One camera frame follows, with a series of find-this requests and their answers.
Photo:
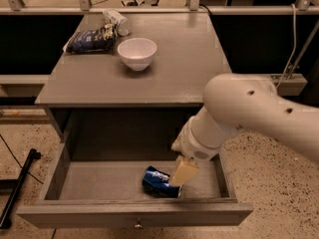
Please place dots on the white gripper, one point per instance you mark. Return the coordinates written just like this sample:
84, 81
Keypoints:
193, 145

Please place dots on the black floor stand bar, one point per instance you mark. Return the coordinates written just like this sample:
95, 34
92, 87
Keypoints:
15, 185

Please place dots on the grey cabinet counter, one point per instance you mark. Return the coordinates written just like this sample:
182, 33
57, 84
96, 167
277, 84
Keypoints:
188, 56

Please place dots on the grey metal railing frame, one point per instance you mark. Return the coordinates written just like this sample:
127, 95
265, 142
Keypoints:
156, 4

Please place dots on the blue pepsi can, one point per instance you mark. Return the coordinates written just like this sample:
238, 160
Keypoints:
157, 182

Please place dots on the clear plastic water bottle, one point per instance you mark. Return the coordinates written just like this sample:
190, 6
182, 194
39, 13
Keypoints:
123, 24

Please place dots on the grey open drawer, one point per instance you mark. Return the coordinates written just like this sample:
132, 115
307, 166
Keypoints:
95, 179

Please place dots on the metal drawer knob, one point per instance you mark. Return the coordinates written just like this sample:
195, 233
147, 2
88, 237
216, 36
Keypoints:
139, 225

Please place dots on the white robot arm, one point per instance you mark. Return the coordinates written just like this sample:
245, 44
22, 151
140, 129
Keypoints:
232, 103

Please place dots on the blue chip bag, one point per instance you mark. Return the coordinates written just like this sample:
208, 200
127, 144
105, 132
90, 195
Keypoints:
87, 41

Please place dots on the white ceramic bowl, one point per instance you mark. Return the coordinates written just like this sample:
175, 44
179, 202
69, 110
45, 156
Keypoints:
137, 53

